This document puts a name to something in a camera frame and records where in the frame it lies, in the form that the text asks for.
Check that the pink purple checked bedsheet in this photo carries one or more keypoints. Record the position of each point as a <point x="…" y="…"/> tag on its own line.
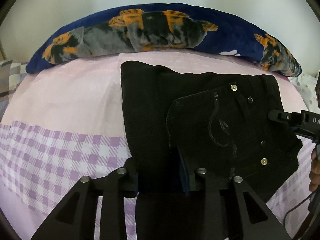
<point x="66" y="122"/>

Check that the black pants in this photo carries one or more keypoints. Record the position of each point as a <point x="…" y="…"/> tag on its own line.
<point x="219" y="119"/>

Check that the grey plaid pillow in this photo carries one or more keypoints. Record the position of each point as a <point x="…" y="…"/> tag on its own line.
<point x="12" y="74"/>

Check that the person's right hand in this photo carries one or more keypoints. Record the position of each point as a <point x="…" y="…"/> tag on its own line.
<point x="314" y="174"/>

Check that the white confetti patterned duvet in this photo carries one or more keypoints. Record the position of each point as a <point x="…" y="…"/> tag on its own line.
<point x="305" y="84"/>

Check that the blue floral plush blanket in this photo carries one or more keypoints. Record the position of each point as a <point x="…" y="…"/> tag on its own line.
<point x="158" y="26"/>

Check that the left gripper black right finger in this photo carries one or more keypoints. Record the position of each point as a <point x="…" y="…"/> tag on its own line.
<point x="220" y="208"/>

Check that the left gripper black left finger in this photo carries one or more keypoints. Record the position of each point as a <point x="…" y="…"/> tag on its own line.
<point x="75" y="215"/>

